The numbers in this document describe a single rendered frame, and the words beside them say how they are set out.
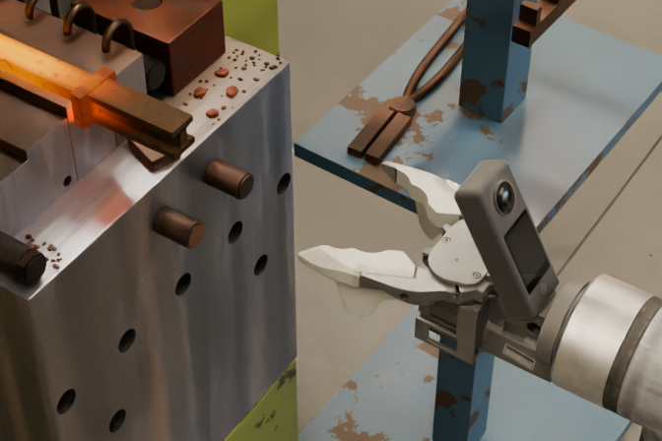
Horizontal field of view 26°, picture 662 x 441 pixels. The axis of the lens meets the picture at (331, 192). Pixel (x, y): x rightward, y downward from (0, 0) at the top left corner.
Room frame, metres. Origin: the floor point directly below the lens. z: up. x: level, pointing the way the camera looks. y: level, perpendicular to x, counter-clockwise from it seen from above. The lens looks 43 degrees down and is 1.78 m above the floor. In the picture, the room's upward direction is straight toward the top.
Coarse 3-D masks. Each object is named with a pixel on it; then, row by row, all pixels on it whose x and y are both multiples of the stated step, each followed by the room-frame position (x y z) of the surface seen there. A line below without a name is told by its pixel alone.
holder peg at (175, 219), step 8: (168, 208) 0.94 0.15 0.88; (160, 216) 0.93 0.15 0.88; (168, 216) 0.93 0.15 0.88; (176, 216) 0.93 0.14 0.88; (184, 216) 0.93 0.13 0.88; (160, 224) 0.92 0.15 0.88; (168, 224) 0.92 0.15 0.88; (176, 224) 0.92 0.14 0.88; (184, 224) 0.91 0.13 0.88; (192, 224) 0.91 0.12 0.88; (200, 224) 0.92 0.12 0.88; (160, 232) 0.92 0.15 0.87; (168, 232) 0.91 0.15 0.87; (176, 232) 0.91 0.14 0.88; (184, 232) 0.91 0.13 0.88; (192, 232) 0.91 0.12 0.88; (200, 232) 0.92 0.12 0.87; (176, 240) 0.91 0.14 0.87; (184, 240) 0.90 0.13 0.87; (192, 240) 0.91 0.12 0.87; (200, 240) 0.92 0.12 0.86
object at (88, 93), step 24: (0, 48) 1.01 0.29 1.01; (24, 48) 1.01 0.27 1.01; (24, 72) 0.98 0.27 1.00; (48, 72) 0.98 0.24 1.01; (72, 72) 0.98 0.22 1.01; (72, 96) 0.94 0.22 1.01; (96, 96) 0.94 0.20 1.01; (120, 96) 0.94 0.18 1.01; (144, 96) 0.94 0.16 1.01; (96, 120) 0.94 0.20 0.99; (120, 120) 0.93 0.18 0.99; (144, 120) 0.91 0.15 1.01; (168, 120) 0.91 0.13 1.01; (192, 120) 0.91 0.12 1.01; (144, 144) 0.91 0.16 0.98; (168, 144) 0.90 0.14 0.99
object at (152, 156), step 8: (128, 144) 0.98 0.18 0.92; (136, 144) 0.97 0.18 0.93; (136, 152) 0.97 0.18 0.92; (144, 152) 0.96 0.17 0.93; (152, 152) 0.96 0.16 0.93; (144, 160) 0.96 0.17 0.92; (152, 160) 0.95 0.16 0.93; (160, 160) 0.95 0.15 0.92; (168, 160) 0.96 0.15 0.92; (152, 168) 0.95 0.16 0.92
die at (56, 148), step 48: (0, 0) 1.10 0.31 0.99; (48, 48) 1.03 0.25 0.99; (96, 48) 1.03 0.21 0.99; (0, 96) 0.96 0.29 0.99; (48, 96) 0.95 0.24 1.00; (0, 144) 0.91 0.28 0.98; (48, 144) 0.91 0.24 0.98; (96, 144) 0.96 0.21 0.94; (0, 192) 0.86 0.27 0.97; (48, 192) 0.91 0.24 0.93
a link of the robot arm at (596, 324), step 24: (600, 288) 0.70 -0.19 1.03; (624, 288) 0.71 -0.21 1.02; (576, 312) 0.69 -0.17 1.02; (600, 312) 0.68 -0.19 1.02; (624, 312) 0.68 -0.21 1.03; (576, 336) 0.67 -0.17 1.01; (600, 336) 0.67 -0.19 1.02; (624, 336) 0.66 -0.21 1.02; (576, 360) 0.66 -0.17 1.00; (600, 360) 0.65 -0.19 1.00; (576, 384) 0.66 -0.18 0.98; (600, 384) 0.65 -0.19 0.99
